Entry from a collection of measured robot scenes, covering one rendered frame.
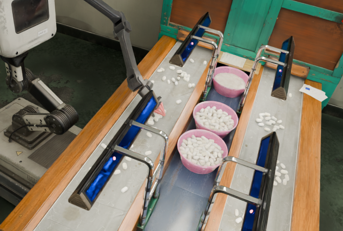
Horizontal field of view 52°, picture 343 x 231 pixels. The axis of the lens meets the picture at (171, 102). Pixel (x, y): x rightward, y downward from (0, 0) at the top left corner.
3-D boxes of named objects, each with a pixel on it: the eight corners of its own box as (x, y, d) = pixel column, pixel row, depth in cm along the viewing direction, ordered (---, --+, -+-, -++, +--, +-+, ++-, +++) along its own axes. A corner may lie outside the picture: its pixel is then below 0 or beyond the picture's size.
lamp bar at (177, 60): (168, 63, 188) (170, 51, 184) (200, 19, 236) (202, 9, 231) (182, 67, 187) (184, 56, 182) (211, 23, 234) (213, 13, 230)
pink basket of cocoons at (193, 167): (167, 167, 180) (170, 155, 174) (183, 135, 200) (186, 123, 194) (217, 186, 175) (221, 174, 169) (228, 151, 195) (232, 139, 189)
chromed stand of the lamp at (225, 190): (188, 253, 146) (211, 188, 118) (201, 215, 161) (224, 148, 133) (231, 272, 142) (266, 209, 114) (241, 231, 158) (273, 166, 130)
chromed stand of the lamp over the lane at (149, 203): (102, 217, 153) (104, 147, 125) (122, 183, 168) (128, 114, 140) (142, 234, 149) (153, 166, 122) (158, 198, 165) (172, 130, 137)
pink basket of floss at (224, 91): (220, 103, 228) (223, 91, 222) (202, 79, 246) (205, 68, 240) (253, 97, 238) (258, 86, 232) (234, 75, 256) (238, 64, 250)
